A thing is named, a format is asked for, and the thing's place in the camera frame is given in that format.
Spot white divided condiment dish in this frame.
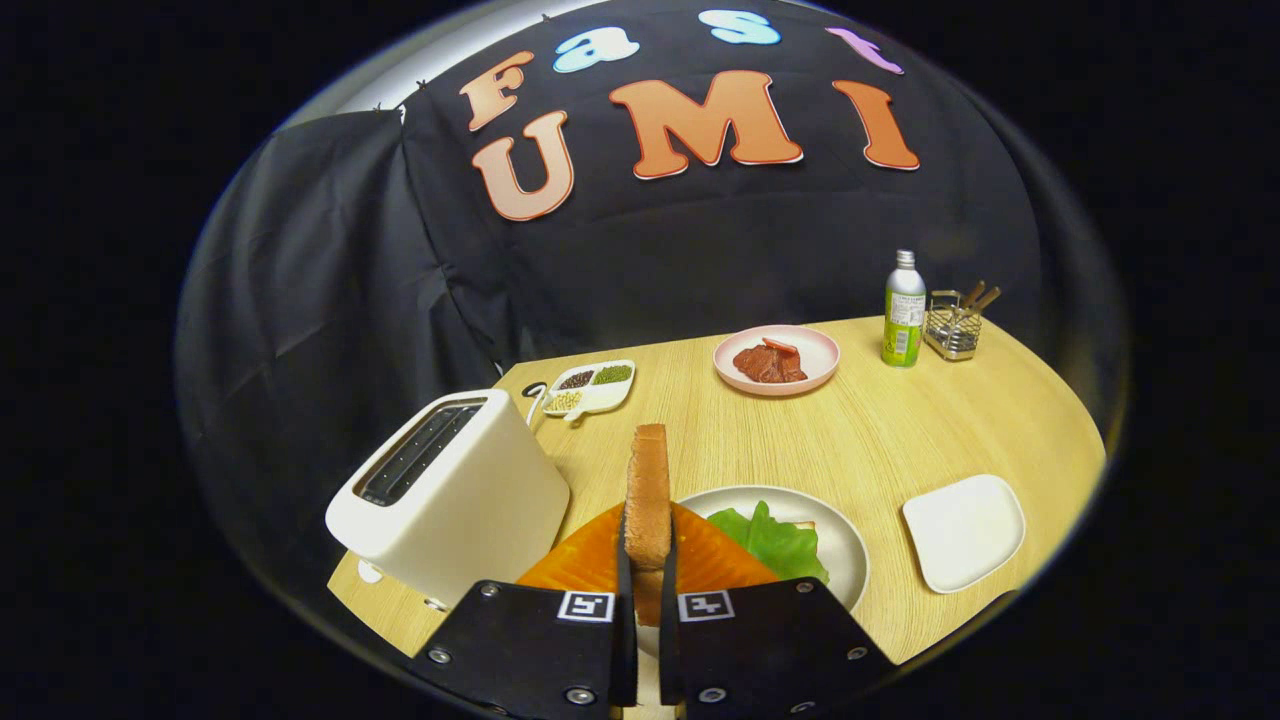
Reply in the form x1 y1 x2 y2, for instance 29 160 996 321
541 359 637 421

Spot white toaster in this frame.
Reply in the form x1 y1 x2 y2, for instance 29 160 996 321
325 388 571 611

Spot metal wire utensil holder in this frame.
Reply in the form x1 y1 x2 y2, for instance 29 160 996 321
923 289 983 362

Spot white square plate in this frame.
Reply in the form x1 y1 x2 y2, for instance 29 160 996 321
902 474 1028 595

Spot pink plate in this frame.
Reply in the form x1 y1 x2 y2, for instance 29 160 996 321
713 325 841 397

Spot red meat slices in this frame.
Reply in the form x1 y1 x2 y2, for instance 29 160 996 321
732 337 809 385

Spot black backdrop cloth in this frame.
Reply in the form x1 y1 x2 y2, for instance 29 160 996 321
175 0 1126 561

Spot round white plate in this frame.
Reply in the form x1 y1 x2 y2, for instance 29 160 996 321
636 485 871 661

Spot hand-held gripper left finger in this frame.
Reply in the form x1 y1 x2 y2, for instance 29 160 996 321
405 503 639 720

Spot toasted bread slice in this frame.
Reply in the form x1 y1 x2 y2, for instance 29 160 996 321
624 423 673 626

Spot green lettuce leaf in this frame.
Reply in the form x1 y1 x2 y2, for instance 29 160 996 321
706 500 831 586

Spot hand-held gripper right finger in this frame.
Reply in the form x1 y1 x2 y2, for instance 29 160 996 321
655 503 898 720

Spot silver bottle with green label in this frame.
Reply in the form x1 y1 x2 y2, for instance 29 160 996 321
882 249 927 369

